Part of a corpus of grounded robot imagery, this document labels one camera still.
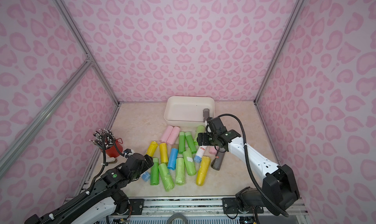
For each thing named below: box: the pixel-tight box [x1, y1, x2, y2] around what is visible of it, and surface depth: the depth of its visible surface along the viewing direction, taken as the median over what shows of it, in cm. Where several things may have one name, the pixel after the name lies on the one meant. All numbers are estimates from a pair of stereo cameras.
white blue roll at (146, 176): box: [141, 171, 151, 182], surface depth 82 cm
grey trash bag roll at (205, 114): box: [202, 108, 210, 123], surface depth 112 cm
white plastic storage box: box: [163, 95, 215, 127], surface depth 117 cm
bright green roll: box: [150, 157, 160, 186], surface depth 83 cm
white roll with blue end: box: [193, 145, 208, 163], surface depth 90 cm
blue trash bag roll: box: [167, 148, 179, 171], surface depth 88 cm
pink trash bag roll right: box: [166, 126, 181, 146], surface depth 99 cm
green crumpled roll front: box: [158, 162, 175, 192], surface depth 83 cm
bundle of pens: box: [89, 128, 115, 150], surface depth 81 cm
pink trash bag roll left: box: [160, 125, 174, 143], surface depth 100 cm
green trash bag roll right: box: [185, 131, 197, 155], surface depth 96 cm
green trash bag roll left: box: [178, 131, 186, 155], surface depth 97 cm
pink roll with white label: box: [208, 145, 220, 156], surface depth 92 cm
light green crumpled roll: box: [182, 147, 197, 177], surface depth 87 cm
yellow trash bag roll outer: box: [145, 140, 159, 157], surface depth 94 cm
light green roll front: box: [175, 156, 186, 186], surface depth 84 cm
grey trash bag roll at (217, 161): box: [210, 146, 226, 171], surface depth 88 cm
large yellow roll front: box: [195, 155, 212, 187], surface depth 85 cm
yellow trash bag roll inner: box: [159, 142, 169, 164], surface depth 92 cm
